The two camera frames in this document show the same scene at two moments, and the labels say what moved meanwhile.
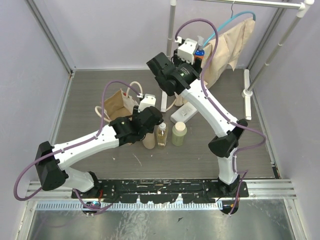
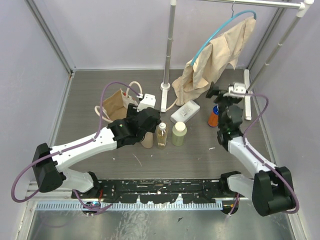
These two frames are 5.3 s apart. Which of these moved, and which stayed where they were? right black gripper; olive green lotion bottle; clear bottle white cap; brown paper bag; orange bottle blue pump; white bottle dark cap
Moved: right black gripper; orange bottle blue pump
Stayed: white bottle dark cap; olive green lotion bottle; clear bottle white cap; brown paper bag
